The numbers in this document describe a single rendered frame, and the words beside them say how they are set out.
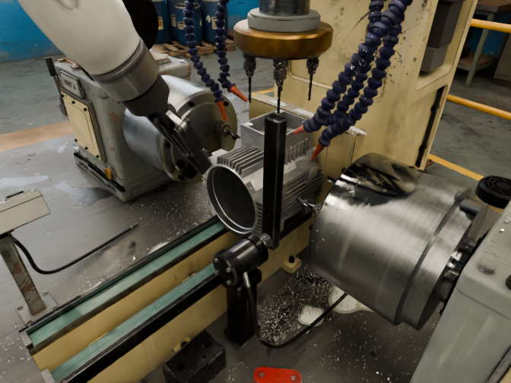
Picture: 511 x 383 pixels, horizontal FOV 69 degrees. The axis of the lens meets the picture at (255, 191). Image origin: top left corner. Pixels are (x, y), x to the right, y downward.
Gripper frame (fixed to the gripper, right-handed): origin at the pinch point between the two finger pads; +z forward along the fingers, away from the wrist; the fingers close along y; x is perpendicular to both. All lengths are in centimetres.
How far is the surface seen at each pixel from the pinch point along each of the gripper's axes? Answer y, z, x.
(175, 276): -3.0, 14.7, 20.7
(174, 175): 15.1, 12.4, 2.9
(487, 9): 70, 243, -370
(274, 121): -20.0, -12.9, -6.9
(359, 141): -21.0, 10.4, -22.9
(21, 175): 76, 18, 30
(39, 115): 330, 125, 4
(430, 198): -40.8, 0.1, -11.8
